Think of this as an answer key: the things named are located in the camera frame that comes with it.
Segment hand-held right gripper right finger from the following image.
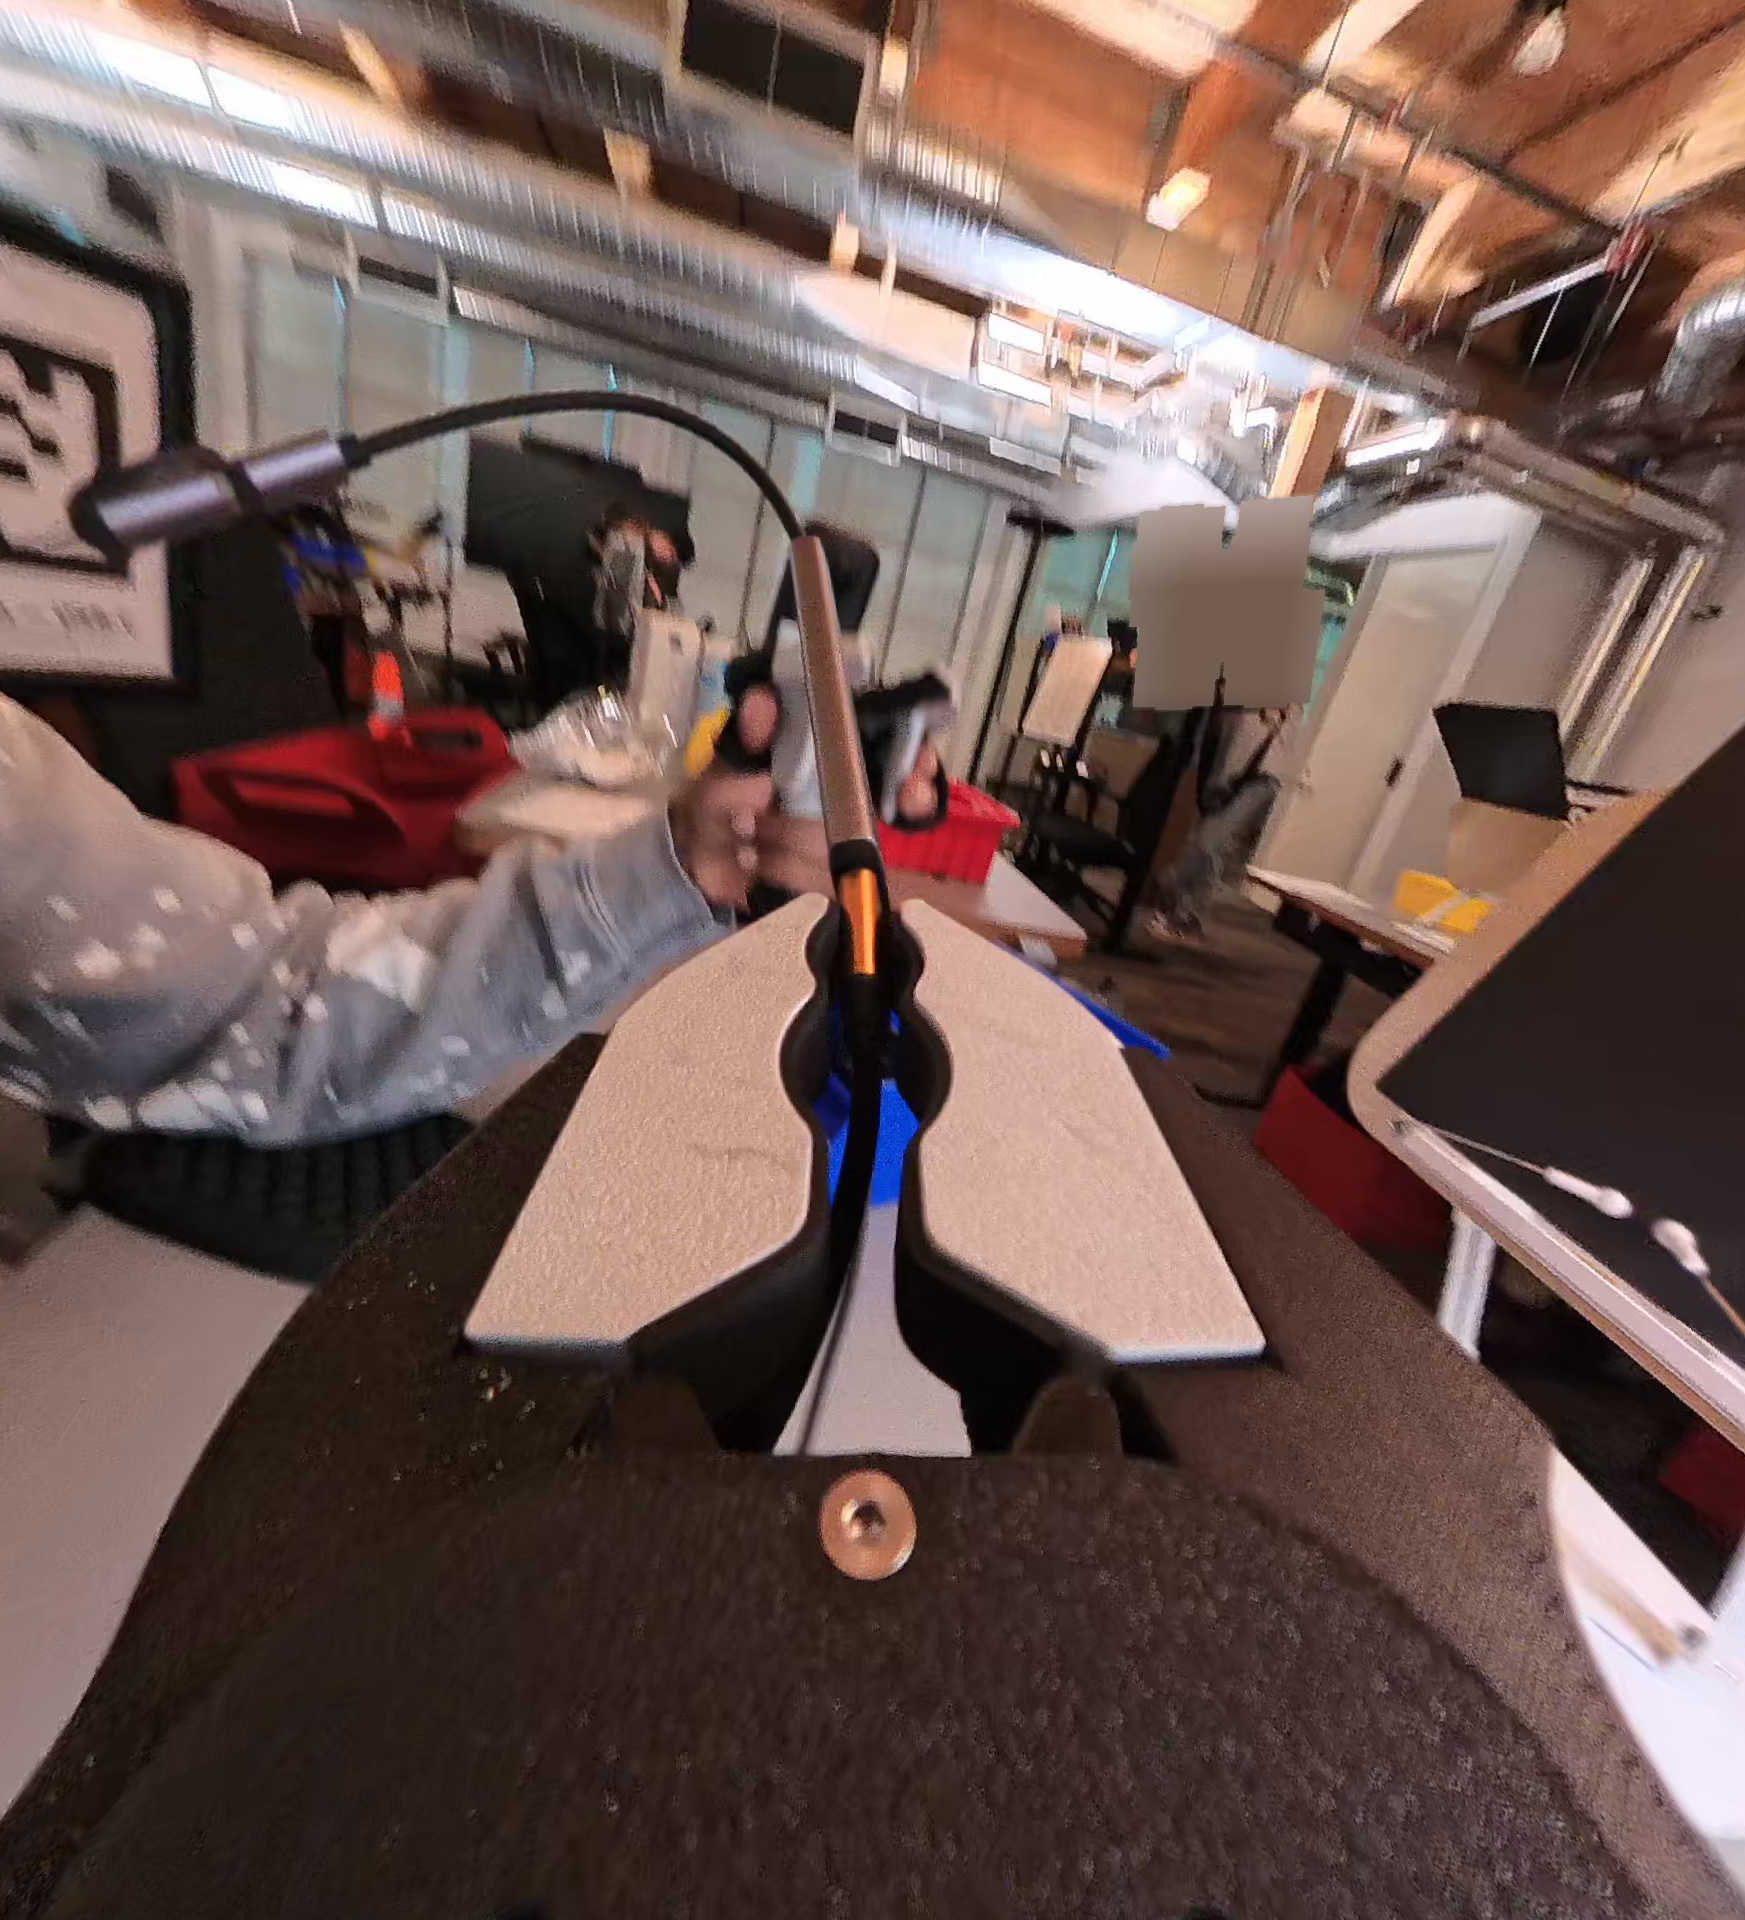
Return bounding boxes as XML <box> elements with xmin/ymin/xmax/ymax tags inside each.
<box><xmin>871</xmin><ymin>900</ymin><xmax>1267</xmax><ymax>1454</ymax></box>

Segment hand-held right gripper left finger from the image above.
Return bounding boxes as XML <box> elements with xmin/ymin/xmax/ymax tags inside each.
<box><xmin>464</xmin><ymin>892</ymin><xmax>850</xmax><ymax>1449</ymax></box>

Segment dark grey usb-c adapter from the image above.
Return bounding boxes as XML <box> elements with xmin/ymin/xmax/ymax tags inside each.
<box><xmin>67</xmin><ymin>392</ymin><xmax>880</xmax><ymax>848</ymax></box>

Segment blue plastic bin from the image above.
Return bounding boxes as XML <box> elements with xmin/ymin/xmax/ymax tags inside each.
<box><xmin>817</xmin><ymin>958</ymin><xmax>1174</xmax><ymax>1208</ymax></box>

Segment person's left forearm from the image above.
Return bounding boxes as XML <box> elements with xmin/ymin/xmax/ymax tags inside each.
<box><xmin>0</xmin><ymin>645</ymin><xmax>731</xmax><ymax>1150</ymax></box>

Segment person's left hand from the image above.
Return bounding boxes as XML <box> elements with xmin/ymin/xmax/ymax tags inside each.
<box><xmin>669</xmin><ymin>750</ymin><xmax>815</xmax><ymax>920</ymax></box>

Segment whiteboard on stand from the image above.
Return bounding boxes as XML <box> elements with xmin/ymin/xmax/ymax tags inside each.
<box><xmin>1018</xmin><ymin>632</ymin><xmax>1117</xmax><ymax>747</ymax></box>

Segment red box under desk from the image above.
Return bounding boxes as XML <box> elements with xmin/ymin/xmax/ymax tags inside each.
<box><xmin>1253</xmin><ymin>1061</ymin><xmax>1459</xmax><ymax>1265</ymax></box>

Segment large red bin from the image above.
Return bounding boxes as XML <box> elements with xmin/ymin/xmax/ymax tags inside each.
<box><xmin>871</xmin><ymin>780</ymin><xmax>1022</xmax><ymax>886</ymax></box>

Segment wooden workbench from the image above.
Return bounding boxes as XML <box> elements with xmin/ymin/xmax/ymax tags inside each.
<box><xmin>962</xmin><ymin>852</ymin><xmax>1094</xmax><ymax>965</ymax></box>

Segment wooden top desk black legs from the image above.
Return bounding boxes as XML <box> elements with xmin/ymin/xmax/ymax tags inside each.
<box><xmin>1244</xmin><ymin>862</ymin><xmax>1459</xmax><ymax>1103</ymax></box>

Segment black chair armrest pad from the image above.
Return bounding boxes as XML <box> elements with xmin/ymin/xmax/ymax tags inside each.
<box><xmin>67</xmin><ymin>1113</ymin><xmax>476</xmax><ymax>1285</ymax></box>

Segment yellow plastic bin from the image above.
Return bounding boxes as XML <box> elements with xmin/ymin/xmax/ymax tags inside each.
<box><xmin>1393</xmin><ymin>866</ymin><xmax>1495</xmax><ymax>935</ymax></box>

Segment red plastic crate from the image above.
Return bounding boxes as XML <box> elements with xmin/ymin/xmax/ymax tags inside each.
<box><xmin>171</xmin><ymin>707</ymin><xmax>521</xmax><ymax>890</ymax></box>

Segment black board with white stand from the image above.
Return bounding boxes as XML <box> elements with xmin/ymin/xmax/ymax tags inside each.
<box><xmin>1348</xmin><ymin>645</ymin><xmax>1745</xmax><ymax>1877</ymax></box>

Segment small black board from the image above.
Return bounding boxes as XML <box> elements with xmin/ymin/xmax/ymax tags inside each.
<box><xmin>1431</xmin><ymin>700</ymin><xmax>1655</xmax><ymax>902</ymax></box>

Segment large printed tag sign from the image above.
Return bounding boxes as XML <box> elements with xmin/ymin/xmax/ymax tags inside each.
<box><xmin>0</xmin><ymin>172</ymin><xmax>199</xmax><ymax>683</ymax></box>

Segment corrugated silver duct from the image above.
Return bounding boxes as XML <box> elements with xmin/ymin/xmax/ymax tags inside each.
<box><xmin>1653</xmin><ymin>247</ymin><xmax>1745</xmax><ymax>427</ymax></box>

